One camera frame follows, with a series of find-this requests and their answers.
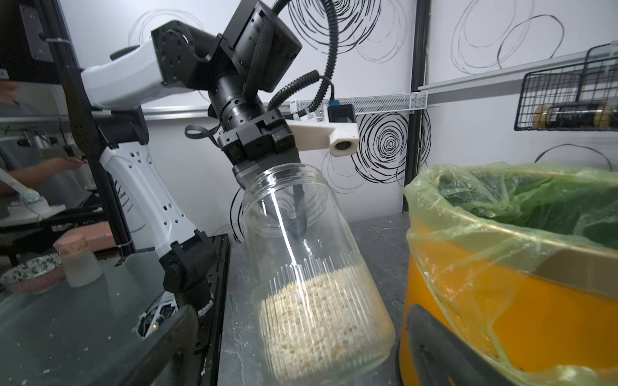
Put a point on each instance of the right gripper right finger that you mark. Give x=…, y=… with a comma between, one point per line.
x=441, y=358

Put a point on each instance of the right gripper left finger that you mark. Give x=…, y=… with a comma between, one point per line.
x=167, y=357

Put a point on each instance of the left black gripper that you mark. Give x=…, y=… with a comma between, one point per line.
x=260, y=144

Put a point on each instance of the cream lid oatmeal jar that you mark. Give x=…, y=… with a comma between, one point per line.
x=320, y=317

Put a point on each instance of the yellow trash bin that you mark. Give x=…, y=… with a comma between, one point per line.
x=548, y=319

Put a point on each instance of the green plastic bin liner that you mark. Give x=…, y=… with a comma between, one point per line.
x=535, y=202

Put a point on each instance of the dark item in basket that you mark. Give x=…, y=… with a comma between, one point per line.
x=575, y=116

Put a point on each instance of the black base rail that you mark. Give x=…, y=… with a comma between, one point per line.
x=212, y=323

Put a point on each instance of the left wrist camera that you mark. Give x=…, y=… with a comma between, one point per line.
x=338, y=132

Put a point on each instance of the white wire wall shelf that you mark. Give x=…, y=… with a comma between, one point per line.
x=400, y=102

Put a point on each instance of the black wire wall basket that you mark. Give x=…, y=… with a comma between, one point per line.
x=592, y=80

